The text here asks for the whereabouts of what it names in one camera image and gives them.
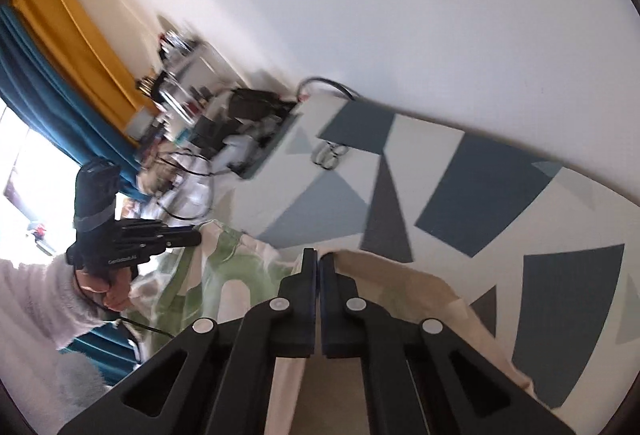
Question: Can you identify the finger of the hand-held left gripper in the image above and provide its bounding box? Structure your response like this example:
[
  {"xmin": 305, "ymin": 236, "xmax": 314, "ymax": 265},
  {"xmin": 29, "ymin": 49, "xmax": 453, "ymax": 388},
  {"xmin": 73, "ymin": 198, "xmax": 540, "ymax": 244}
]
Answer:
[{"xmin": 116, "ymin": 220, "xmax": 203, "ymax": 261}]

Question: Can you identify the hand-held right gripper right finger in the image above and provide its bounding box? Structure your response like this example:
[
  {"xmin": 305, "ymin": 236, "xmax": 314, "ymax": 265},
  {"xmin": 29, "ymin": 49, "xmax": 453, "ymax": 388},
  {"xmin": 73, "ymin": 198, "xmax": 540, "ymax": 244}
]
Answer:
[{"xmin": 319, "ymin": 254, "xmax": 576, "ymax": 435}]

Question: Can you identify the black looped cable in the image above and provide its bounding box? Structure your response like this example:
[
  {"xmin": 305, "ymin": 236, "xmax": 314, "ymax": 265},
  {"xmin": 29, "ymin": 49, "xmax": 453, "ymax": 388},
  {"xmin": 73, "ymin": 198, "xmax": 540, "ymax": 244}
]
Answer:
[{"xmin": 297, "ymin": 76, "xmax": 363, "ymax": 103}]

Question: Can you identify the clear acrylic organizer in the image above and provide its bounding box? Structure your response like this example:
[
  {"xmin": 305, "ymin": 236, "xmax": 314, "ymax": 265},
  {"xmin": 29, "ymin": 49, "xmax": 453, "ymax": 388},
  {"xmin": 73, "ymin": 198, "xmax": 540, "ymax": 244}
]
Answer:
[{"xmin": 160, "ymin": 42, "xmax": 236, "ymax": 106}]

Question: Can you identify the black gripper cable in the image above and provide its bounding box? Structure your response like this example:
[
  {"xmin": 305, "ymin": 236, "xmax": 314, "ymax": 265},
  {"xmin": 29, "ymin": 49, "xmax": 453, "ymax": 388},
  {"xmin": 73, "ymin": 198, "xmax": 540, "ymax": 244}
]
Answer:
[{"xmin": 75, "ymin": 285, "xmax": 146, "ymax": 363}]

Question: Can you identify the person's left hand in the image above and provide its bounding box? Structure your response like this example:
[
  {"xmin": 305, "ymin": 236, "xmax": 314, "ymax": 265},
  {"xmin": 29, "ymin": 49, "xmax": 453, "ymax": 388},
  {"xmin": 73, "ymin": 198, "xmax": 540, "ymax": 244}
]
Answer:
[{"xmin": 77, "ymin": 271, "xmax": 133, "ymax": 311}]

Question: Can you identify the teal curtain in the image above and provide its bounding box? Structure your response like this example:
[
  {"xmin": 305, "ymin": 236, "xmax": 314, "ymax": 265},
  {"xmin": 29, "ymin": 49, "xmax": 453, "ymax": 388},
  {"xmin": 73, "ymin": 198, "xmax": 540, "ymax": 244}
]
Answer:
[{"xmin": 0, "ymin": 4, "xmax": 151, "ymax": 206}]

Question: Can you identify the person's left forearm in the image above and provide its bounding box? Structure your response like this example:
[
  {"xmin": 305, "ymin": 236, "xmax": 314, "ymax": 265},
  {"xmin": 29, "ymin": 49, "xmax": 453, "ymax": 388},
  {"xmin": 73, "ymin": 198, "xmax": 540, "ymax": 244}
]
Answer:
[{"xmin": 0, "ymin": 254, "xmax": 121, "ymax": 351}]

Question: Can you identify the black power adapter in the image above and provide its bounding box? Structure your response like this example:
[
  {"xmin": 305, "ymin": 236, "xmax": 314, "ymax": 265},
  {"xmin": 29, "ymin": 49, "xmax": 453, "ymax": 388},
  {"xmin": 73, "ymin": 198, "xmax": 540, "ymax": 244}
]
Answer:
[{"xmin": 227, "ymin": 87, "xmax": 301, "ymax": 123}]

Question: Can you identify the tangle of black cables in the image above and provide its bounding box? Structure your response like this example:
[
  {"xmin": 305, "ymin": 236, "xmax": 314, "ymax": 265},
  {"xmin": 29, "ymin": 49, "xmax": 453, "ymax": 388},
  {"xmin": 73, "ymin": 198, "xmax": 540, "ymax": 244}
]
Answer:
[{"xmin": 150, "ymin": 150, "xmax": 236, "ymax": 221}]

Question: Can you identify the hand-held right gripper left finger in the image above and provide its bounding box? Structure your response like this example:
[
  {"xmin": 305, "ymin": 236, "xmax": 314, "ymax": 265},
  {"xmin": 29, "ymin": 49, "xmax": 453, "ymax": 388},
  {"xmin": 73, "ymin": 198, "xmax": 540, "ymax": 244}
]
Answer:
[{"xmin": 57, "ymin": 247, "xmax": 319, "ymax": 435}]

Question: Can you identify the yellow curtain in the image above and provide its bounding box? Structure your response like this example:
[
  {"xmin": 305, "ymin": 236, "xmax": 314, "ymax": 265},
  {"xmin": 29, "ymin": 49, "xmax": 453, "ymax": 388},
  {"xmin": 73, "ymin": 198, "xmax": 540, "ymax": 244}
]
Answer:
[{"xmin": 10, "ymin": 0, "xmax": 151, "ymax": 136}]

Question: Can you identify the white charger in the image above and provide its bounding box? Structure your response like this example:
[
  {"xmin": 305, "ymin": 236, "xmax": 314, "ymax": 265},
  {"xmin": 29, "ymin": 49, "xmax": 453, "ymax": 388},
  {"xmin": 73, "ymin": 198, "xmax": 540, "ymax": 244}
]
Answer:
[{"xmin": 220, "ymin": 135, "xmax": 261, "ymax": 170}]

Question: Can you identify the green and white patterned shirt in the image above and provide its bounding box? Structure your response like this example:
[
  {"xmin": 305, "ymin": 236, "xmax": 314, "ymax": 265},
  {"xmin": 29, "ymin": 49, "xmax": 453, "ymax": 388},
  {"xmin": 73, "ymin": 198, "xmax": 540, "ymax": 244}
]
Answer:
[{"xmin": 127, "ymin": 220, "xmax": 536, "ymax": 435}]

